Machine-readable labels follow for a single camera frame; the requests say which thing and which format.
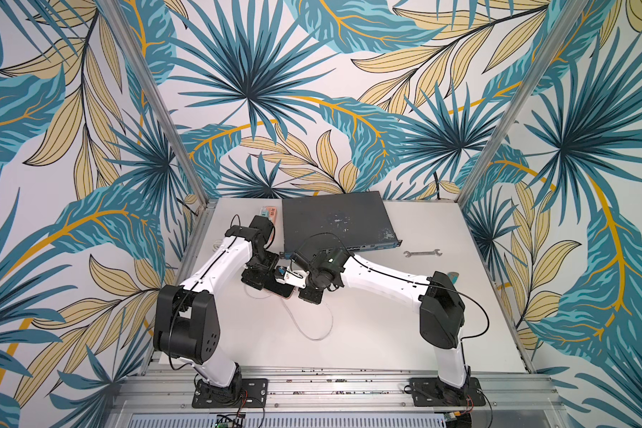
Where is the white charging cable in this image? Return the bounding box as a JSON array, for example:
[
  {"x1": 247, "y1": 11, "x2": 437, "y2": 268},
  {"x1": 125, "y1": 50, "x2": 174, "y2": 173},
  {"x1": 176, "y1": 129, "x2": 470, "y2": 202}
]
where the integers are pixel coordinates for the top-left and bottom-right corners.
[{"x1": 245, "y1": 282, "x2": 335, "y2": 342}]

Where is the black smartphone pink case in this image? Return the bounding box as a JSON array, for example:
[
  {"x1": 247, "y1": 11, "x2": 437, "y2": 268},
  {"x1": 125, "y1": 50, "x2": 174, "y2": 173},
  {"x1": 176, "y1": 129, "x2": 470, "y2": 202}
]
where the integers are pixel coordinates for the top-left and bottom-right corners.
[{"x1": 263, "y1": 276, "x2": 295, "y2": 299}]

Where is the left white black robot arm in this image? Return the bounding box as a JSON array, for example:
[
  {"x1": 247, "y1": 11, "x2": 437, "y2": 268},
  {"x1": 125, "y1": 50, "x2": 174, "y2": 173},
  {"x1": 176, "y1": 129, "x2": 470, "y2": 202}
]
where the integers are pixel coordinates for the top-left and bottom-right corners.
[{"x1": 153, "y1": 216, "x2": 279, "y2": 388}]

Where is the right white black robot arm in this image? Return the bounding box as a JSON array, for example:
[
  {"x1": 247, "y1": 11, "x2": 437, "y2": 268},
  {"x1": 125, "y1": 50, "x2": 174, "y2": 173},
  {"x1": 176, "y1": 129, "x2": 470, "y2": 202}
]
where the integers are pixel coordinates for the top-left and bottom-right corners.
[{"x1": 292, "y1": 248, "x2": 470, "y2": 391}]

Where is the silver open-end wrench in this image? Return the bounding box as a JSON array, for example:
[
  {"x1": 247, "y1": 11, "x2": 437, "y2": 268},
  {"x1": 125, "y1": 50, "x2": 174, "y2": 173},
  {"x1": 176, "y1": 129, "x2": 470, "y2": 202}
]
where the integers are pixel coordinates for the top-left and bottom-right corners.
[{"x1": 403, "y1": 249, "x2": 442, "y2": 258}]

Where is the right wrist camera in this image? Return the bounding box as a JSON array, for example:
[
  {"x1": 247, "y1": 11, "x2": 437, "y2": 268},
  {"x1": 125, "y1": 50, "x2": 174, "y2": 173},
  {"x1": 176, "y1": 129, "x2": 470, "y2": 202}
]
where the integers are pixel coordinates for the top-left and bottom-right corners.
[{"x1": 274, "y1": 266, "x2": 307, "y2": 288}]

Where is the grey network switch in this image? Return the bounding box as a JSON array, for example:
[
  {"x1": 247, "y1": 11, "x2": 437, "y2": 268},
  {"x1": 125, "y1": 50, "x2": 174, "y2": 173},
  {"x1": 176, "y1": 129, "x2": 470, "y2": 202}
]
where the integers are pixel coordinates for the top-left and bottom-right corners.
[{"x1": 282, "y1": 191, "x2": 401, "y2": 259}]

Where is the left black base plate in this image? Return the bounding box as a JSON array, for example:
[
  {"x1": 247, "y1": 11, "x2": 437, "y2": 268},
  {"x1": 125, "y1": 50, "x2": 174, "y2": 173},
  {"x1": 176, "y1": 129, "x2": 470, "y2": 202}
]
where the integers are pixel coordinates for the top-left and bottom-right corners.
[{"x1": 192, "y1": 378, "x2": 269, "y2": 409}]

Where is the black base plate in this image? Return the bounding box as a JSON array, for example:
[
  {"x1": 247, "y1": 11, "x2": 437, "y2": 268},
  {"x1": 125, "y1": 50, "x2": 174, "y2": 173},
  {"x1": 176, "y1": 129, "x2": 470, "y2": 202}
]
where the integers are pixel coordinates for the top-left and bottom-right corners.
[
  {"x1": 404, "y1": 377, "x2": 486, "y2": 408},
  {"x1": 192, "y1": 378, "x2": 269, "y2": 409}
]

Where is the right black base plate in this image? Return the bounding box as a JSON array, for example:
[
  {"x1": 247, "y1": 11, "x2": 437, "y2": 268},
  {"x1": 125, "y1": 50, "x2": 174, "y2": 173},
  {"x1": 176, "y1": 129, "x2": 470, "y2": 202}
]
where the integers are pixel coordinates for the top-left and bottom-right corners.
[{"x1": 404, "y1": 377, "x2": 486, "y2": 408}]

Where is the aluminium front rail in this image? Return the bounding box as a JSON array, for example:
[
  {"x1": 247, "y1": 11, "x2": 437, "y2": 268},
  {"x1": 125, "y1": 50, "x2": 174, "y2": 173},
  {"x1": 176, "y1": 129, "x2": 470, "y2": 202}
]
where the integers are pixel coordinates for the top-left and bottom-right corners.
[{"x1": 112, "y1": 364, "x2": 565, "y2": 415}]

